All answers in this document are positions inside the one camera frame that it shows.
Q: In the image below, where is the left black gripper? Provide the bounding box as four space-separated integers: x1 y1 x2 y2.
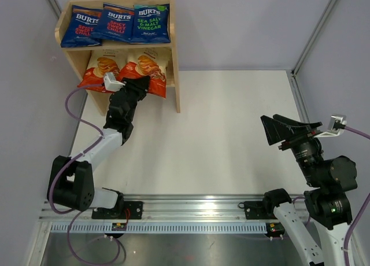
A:
117 76 150 122

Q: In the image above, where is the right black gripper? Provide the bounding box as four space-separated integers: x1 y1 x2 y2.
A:
261 113 323 186

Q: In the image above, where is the cassava chips bag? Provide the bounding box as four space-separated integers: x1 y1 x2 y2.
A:
78 49 128 93
117 47 171 98

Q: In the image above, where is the Burts sea salt vinegar bag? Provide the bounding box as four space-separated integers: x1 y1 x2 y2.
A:
131 4 171 44

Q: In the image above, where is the blue Burts chilli bag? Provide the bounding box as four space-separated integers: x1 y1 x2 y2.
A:
61 5 102 48

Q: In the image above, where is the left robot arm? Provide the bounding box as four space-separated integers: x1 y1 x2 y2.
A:
47 73 150 219

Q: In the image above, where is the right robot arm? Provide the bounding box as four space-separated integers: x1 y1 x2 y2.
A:
261 114 369 265

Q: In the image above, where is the wooden two-tier shelf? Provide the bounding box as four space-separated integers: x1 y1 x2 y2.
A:
55 0 180 113

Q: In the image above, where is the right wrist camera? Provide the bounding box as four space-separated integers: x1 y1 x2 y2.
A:
314 114 347 138

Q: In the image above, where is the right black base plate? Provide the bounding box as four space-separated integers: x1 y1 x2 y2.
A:
238 201 276 220

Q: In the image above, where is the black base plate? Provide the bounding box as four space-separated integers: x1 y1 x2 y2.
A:
238 201 276 220
91 201 143 220

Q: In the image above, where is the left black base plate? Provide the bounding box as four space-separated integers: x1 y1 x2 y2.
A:
91 201 143 220

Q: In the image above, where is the white slotted cable duct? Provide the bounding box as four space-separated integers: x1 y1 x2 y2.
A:
51 222 267 234

